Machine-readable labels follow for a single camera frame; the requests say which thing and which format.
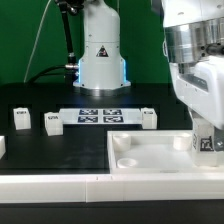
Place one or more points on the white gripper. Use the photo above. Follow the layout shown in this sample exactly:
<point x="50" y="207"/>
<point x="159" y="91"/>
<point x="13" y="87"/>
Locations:
<point x="203" y="91"/>

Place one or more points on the white square tabletop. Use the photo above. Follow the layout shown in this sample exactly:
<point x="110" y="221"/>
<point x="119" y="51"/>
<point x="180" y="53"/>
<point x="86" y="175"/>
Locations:
<point x="153" y="151"/>

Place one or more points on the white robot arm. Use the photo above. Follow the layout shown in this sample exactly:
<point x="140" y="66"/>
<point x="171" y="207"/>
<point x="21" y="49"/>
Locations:
<point x="193" y="45"/>

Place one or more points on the white left fence block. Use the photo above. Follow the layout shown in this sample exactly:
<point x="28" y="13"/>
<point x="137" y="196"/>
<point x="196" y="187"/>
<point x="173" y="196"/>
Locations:
<point x="2" y="146"/>

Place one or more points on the white marker base plate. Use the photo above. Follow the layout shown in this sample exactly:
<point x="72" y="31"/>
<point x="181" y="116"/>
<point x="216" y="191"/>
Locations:
<point x="111" y="116"/>

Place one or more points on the white front fence wall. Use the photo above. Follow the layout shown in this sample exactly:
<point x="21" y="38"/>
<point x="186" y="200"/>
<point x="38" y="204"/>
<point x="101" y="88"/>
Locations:
<point x="110" y="188"/>

